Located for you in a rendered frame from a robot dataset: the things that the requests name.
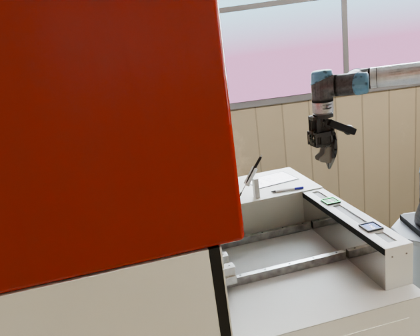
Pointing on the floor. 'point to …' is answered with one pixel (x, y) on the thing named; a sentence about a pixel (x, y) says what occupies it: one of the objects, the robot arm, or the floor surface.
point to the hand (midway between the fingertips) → (331, 165)
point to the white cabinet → (377, 322)
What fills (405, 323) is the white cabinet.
